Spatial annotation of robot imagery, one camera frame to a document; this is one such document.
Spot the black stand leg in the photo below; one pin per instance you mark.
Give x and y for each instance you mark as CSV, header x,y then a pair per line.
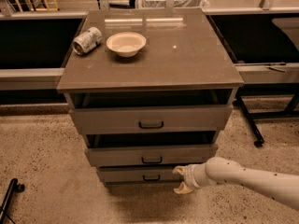
x,y
287,113
14,187

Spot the grey top drawer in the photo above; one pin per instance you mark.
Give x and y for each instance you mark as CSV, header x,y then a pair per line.
x,y
162,119

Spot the grey drawer cabinet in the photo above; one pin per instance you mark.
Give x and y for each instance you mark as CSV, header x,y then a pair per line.
x,y
183,63

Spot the grey drawer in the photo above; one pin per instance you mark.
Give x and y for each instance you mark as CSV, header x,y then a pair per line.
x,y
151,155
162,119
134,174

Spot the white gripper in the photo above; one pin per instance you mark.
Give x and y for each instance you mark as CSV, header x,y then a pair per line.
x,y
191,177

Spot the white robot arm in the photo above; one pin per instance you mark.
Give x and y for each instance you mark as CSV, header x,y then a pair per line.
x,y
282,188

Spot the white paper bowl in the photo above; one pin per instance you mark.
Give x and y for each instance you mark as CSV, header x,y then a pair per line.
x,y
126,44

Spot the black stand leg left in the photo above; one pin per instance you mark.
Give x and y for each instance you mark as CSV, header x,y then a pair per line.
x,y
14,187

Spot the grey bottom drawer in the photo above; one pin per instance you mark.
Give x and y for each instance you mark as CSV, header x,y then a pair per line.
x,y
134,174

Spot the white wire basket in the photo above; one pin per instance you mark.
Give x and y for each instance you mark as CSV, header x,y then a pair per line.
x,y
143,4

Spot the crushed green white can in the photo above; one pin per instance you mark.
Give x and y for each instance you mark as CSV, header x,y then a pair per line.
x,y
87,41

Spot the black stand leg right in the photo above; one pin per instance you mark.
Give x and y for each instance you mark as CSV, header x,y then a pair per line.
x,y
287,113

